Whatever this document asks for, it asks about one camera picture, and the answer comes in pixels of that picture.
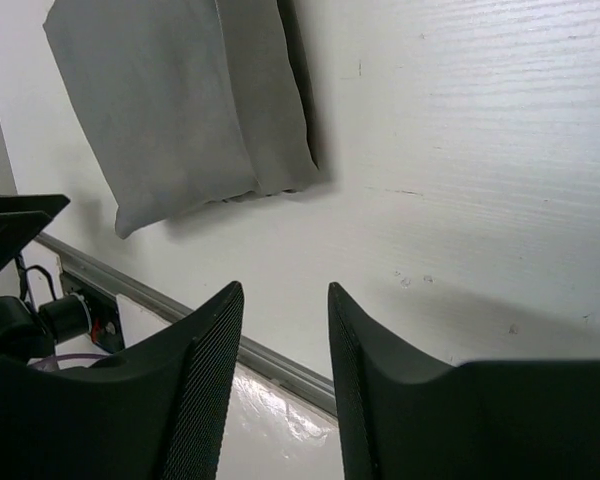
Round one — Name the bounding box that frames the grey pleated skirt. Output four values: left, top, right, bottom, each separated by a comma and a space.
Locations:
43, 1, 319, 238

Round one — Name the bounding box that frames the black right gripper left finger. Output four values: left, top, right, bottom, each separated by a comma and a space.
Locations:
0, 282, 244, 479

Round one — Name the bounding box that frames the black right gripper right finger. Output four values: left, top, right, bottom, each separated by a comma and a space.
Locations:
328, 283, 600, 479

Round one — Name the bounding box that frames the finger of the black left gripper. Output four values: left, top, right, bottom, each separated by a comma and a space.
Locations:
0, 194, 70, 271

